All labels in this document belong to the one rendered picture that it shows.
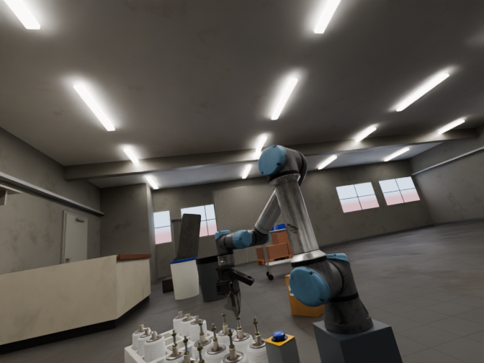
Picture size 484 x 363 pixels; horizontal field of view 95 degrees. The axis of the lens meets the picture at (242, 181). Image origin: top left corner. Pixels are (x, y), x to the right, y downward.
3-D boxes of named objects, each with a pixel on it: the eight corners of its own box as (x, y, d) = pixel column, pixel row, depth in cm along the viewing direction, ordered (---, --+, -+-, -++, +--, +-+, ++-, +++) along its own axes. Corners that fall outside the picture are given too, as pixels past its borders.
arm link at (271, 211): (302, 149, 98) (254, 234, 115) (287, 145, 90) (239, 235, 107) (323, 162, 91) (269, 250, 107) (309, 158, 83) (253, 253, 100)
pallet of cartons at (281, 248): (297, 256, 725) (292, 230, 748) (314, 256, 620) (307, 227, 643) (255, 264, 693) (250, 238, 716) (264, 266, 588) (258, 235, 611)
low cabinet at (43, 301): (19, 326, 361) (24, 276, 382) (154, 297, 402) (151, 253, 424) (-123, 383, 204) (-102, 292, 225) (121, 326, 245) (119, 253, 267)
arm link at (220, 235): (221, 230, 100) (210, 232, 105) (225, 255, 97) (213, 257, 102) (234, 228, 105) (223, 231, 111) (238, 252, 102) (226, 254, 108)
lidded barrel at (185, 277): (201, 290, 387) (197, 256, 403) (202, 295, 344) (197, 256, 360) (173, 297, 376) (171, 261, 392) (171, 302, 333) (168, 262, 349)
